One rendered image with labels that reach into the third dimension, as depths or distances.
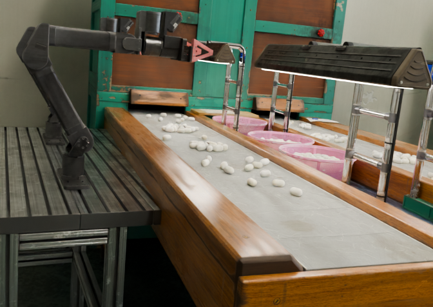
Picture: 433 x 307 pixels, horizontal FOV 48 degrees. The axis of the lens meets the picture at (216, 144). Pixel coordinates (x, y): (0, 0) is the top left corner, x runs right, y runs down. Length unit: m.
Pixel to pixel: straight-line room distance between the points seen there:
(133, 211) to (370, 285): 0.61
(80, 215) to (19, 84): 2.11
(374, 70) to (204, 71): 1.69
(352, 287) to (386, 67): 0.40
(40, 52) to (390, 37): 3.45
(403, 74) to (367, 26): 3.34
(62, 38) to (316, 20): 1.76
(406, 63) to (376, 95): 3.46
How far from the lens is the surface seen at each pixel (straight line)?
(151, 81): 2.52
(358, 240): 0.99
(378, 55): 0.99
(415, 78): 0.93
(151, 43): 1.45
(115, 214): 1.22
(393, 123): 1.20
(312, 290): 0.82
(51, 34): 1.39
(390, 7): 4.39
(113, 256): 1.26
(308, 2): 2.83
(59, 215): 1.20
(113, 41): 1.41
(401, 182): 1.58
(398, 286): 0.92
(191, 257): 1.01
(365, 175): 1.71
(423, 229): 1.06
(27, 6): 3.24
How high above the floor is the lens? 1.07
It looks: 10 degrees down
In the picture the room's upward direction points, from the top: 5 degrees clockwise
